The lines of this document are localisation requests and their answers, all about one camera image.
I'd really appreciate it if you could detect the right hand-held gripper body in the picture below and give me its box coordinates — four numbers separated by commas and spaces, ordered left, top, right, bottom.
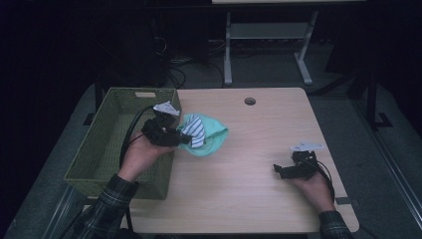
290, 141, 324, 181

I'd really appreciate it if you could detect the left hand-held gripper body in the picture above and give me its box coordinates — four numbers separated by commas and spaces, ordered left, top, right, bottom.
141, 101, 182, 147

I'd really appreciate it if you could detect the mint green baby garment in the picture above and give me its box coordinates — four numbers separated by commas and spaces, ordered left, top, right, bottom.
176, 113, 230, 158

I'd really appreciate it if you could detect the green woven basket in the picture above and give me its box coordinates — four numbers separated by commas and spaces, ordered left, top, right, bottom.
64, 87, 183, 201

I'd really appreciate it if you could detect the person's right hand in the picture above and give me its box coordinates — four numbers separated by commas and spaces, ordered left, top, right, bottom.
291, 171, 336, 214

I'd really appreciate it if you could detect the person's left hand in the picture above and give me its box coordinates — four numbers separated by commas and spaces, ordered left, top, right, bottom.
116, 130, 176, 183

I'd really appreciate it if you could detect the black metal stand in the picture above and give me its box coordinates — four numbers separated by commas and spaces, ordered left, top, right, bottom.
312, 49, 394, 131

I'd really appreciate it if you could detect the white metal stand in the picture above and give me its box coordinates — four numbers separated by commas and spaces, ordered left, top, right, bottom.
223, 9, 319, 87

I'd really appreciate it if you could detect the right hand-held gripper black cable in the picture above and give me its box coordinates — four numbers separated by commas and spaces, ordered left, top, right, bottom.
313, 160, 336, 202

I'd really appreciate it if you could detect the hand-held gripper black cable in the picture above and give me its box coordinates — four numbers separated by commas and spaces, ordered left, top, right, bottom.
118, 105, 157, 233
313, 160, 336, 202

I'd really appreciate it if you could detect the left hand-held gripper black cable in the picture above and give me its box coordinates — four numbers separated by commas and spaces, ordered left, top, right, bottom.
118, 105, 157, 233

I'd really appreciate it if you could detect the tangle of floor cables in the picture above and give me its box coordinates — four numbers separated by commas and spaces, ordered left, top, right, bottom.
152, 35, 227, 90

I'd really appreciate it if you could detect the black metal post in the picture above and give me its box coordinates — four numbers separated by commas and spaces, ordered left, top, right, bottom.
94, 77, 105, 113

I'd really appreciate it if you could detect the metal floor rail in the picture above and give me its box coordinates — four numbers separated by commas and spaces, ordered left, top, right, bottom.
41, 184, 88, 239
350, 99, 422, 231

